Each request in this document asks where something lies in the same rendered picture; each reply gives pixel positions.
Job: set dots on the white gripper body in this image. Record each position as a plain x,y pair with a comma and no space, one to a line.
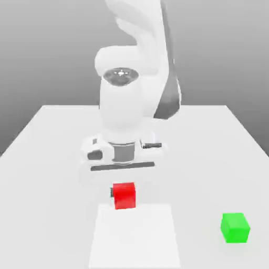
121,173

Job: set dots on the small red cube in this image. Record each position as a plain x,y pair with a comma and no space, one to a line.
124,195

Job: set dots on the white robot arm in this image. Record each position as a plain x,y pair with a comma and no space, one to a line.
121,105

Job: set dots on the small green cube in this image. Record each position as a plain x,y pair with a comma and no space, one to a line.
235,228

